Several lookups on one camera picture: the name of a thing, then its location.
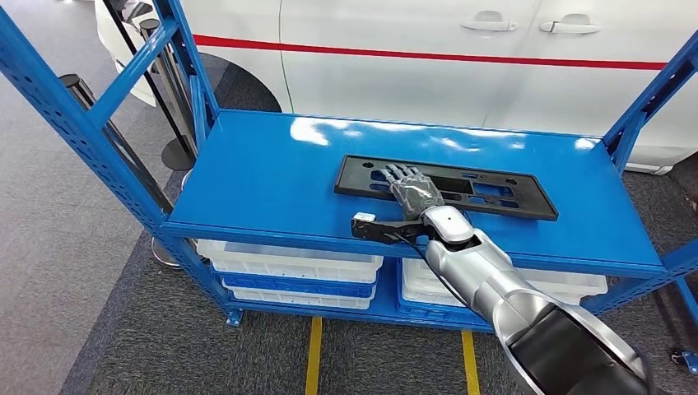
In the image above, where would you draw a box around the white car door handle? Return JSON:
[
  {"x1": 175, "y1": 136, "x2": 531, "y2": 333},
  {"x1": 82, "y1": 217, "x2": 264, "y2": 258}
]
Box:
[
  {"x1": 459, "y1": 11, "x2": 519, "y2": 34},
  {"x1": 538, "y1": 13, "x2": 602, "y2": 35}
]

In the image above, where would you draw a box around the white car with red stripe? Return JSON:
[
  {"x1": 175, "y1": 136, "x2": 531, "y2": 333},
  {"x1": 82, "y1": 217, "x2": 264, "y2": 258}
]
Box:
[{"x1": 93, "y1": 0, "x2": 698, "y2": 177}]

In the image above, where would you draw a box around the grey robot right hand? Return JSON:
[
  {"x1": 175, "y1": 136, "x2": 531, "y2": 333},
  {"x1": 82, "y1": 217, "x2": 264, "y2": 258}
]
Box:
[{"x1": 379, "y1": 163, "x2": 446, "y2": 222}]

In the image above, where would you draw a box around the black plastic panel part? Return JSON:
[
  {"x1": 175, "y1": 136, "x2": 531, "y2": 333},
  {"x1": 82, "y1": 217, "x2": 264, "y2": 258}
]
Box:
[{"x1": 333, "y1": 154, "x2": 560, "y2": 222}]

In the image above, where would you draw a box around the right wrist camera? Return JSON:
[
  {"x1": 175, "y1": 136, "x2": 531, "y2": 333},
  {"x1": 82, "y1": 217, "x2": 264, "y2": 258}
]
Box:
[{"x1": 350, "y1": 211, "x2": 437, "y2": 245}]

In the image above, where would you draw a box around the chrome stanchion post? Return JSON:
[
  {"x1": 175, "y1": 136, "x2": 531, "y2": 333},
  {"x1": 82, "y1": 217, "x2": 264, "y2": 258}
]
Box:
[
  {"x1": 58, "y1": 73, "x2": 184, "y2": 269},
  {"x1": 138, "y1": 17, "x2": 198, "y2": 172}
]

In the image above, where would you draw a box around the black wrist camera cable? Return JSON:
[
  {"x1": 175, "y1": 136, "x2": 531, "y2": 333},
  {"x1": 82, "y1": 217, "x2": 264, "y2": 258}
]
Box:
[{"x1": 392, "y1": 233, "x2": 495, "y2": 323}]

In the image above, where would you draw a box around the blue metal shelf rack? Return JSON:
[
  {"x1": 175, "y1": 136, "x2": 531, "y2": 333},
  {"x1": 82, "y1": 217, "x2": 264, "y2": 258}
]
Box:
[{"x1": 0, "y1": 0, "x2": 698, "y2": 335}]

